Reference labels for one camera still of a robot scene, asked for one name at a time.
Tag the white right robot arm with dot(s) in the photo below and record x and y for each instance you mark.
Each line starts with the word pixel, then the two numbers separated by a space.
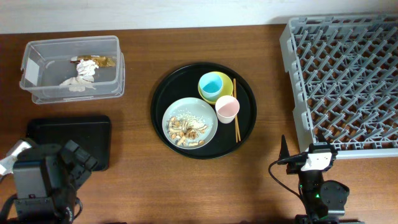
pixel 320 156

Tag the white tissue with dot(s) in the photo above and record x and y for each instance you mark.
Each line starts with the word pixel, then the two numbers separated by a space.
pixel 79 83

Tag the grey plate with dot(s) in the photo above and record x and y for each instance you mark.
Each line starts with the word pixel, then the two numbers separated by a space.
pixel 196 107

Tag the black rectangular tray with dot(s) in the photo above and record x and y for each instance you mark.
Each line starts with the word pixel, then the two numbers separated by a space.
pixel 92 133

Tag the gold snack wrapper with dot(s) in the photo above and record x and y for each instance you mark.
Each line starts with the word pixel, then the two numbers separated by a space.
pixel 101 61

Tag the black round tray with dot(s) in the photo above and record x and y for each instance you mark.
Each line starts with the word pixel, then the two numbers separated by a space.
pixel 182 83

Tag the grey dishwasher rack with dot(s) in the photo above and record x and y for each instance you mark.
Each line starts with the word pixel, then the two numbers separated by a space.
pixel 343 71

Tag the yellow bowl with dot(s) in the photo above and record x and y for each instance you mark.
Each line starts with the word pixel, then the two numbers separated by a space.
pixel 226 90

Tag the clear plastic bin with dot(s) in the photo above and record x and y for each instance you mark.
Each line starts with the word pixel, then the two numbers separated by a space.
pixel 53 57

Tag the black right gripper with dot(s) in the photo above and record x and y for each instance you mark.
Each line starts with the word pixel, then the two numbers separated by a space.
pixel 296 168

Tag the light blue cup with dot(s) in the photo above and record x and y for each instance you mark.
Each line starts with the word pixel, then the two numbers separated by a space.
pixel 211 85

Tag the white label on bin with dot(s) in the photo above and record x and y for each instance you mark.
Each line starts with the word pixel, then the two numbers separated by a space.
pixel 32 72

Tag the food scraps on plate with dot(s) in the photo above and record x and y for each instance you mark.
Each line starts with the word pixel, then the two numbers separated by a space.
pixel 185 130

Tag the pink cup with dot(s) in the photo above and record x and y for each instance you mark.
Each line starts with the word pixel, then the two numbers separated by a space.
pixel 227 107

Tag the grey tissue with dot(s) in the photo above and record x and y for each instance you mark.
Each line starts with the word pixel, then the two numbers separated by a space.
pixel 86 67

